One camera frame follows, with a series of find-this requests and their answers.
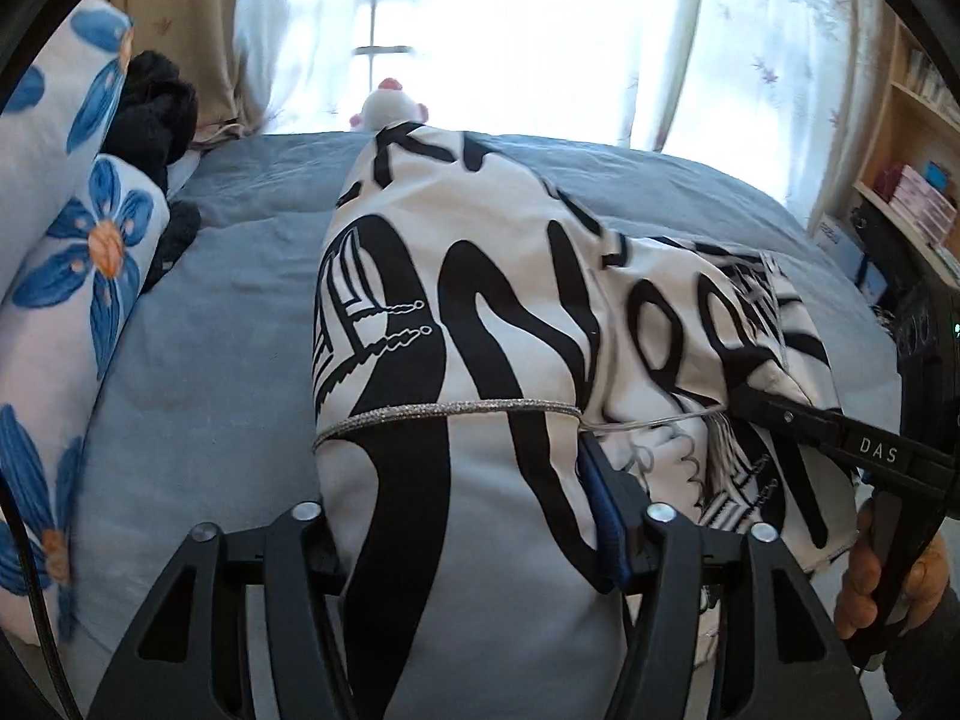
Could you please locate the white box with blue print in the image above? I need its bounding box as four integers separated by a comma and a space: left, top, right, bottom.
814, 211, 856, 252

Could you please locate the blue flower pillow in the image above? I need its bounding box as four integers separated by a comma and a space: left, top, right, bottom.
0, 0, 170, 646

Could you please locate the dark cloth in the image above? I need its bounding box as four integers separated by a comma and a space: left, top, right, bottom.
105, 51, 202, 293

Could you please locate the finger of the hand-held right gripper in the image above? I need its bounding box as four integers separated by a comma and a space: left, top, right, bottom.
726, 386, 914, 486

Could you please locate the stack of pink boxes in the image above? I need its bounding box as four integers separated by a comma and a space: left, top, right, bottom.
877, 165, 960, 245

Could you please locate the grey-blue bed blanket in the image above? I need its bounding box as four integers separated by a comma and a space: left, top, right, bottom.
45, 127, 905, 720

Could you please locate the person's right forearm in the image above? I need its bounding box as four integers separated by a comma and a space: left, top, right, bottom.
877, 604, 960, 720

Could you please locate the blue carton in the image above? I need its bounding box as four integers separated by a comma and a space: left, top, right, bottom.
855, 255, 890, 308

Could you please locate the white black printed hooded jacket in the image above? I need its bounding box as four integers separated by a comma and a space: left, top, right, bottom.
311, 118, 860, 720

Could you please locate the white sheer curtain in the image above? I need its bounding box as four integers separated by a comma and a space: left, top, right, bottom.
232, 0, 391, 137
630, 0, 901, 218

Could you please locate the white plush toy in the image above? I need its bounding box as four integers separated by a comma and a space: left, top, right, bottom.
349, 77, 432, 134

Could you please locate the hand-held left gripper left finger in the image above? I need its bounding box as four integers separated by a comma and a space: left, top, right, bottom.
86, 501, 353, 720

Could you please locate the black cable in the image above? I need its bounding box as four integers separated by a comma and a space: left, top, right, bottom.
0, 457, 76, 720

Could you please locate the beige curtain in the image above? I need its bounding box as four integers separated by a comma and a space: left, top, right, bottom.
97, 0, 260, 140

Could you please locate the person's right hand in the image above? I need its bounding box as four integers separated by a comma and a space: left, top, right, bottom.
832, 499, 959, 642

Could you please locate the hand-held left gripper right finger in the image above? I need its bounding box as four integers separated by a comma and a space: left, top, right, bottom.
577, 431, 875, 720

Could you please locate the wooden shelf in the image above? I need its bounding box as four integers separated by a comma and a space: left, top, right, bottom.
851, 15, 960, 286

